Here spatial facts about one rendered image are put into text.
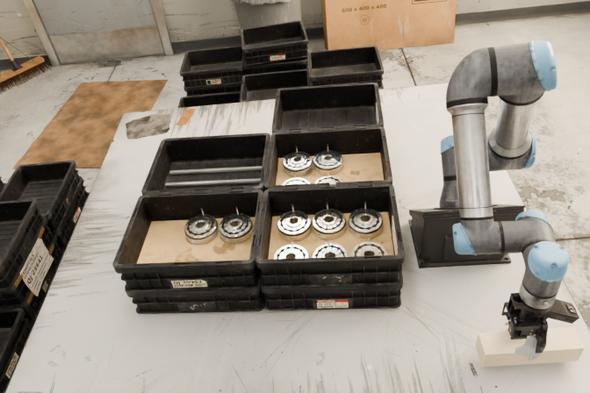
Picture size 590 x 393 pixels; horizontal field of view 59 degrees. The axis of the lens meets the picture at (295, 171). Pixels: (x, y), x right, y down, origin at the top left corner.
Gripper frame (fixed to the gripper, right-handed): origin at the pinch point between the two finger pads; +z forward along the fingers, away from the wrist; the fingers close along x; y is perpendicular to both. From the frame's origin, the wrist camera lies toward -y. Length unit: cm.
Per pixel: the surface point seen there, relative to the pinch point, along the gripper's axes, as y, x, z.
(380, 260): 35.2, -17.1, -16.7
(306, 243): 55, -34, -7
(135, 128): 131, -122, 5
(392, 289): 32.0, -16.9, -3.9
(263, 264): 66, -19, -17
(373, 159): 30, -71, -7
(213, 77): 110, -214, 34
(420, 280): 21.7, -27.1, 6.3
